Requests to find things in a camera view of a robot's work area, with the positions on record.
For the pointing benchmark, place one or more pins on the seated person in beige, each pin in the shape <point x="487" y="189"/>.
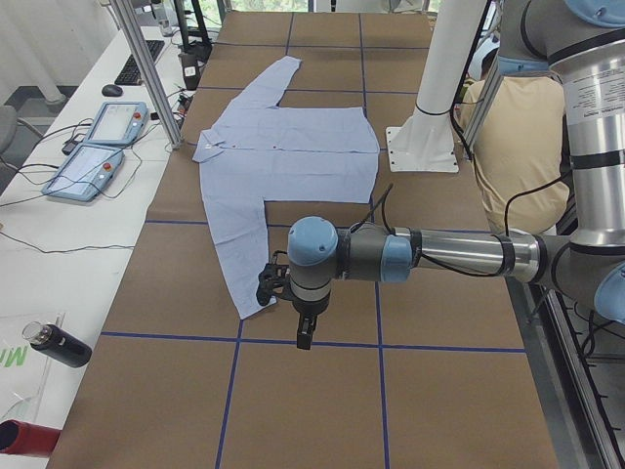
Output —
<point x="518" y="154"/>

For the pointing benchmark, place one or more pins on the black water bottle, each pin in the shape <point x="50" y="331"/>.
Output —
<point x="57" y="344"/>

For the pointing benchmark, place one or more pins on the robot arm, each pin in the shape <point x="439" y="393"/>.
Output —
<point x="580" y="44"/>

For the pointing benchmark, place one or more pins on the red cylinder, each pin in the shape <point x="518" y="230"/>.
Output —
<point x="28" y="439"/>

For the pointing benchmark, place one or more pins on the lower teach pendant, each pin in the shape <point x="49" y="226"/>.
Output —
<point x="85" y="173"/>

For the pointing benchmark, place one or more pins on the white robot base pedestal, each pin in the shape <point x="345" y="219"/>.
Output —
<point x="424" y="143"/>

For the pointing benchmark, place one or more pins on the upper teach pendant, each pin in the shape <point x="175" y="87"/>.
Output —
<point x="117" y="124"/>

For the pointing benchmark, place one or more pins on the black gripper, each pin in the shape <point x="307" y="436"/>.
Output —
<point x="307" y="308"/>

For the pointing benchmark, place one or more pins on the light blue striped shirt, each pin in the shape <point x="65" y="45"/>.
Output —
<point x="258" y="151"/>

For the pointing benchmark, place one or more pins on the black computer mouse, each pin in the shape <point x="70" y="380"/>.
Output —
<point x="112" y="91"/>

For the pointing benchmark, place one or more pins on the teach pendant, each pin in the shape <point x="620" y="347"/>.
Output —
<point x="85" y="173"/>
<point x="117" y="124"/>

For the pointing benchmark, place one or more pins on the aluminium frame post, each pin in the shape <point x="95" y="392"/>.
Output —
<point x="126" y="16"/>

